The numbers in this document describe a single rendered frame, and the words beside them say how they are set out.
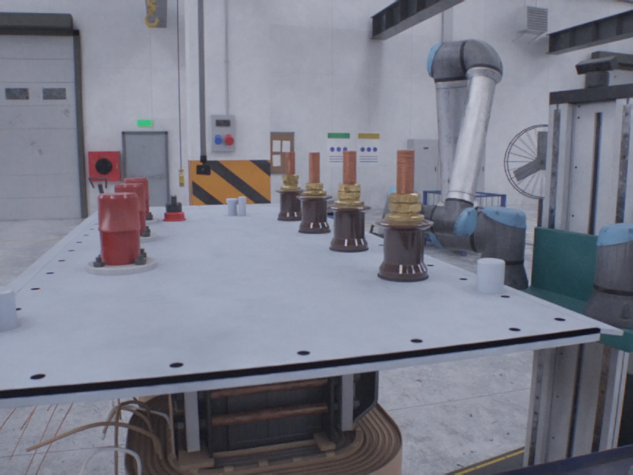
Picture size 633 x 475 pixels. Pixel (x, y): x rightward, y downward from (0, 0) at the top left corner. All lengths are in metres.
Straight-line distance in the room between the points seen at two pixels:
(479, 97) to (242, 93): 4.72
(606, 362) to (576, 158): 0.68
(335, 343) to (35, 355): 0.31
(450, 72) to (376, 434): 1.27
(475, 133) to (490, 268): 0.98
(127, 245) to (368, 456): 0.54
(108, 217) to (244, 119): 5.36
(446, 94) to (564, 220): 0.59
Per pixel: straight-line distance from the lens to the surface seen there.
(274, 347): 0.57
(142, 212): 1.31
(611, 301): 1.64
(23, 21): 14.72
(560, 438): 2.21
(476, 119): 1.77
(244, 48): 6.37
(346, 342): 0.59
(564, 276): 1.93
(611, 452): 1.43
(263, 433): 0.97
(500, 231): 1.91
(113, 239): 0.97
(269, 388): 0.90
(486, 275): 0.82
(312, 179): 1.37
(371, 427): 1.04
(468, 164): 1.71
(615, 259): 1.62
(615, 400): 1.97
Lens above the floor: 1.56
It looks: 9 degrees down
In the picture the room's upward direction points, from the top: straight up
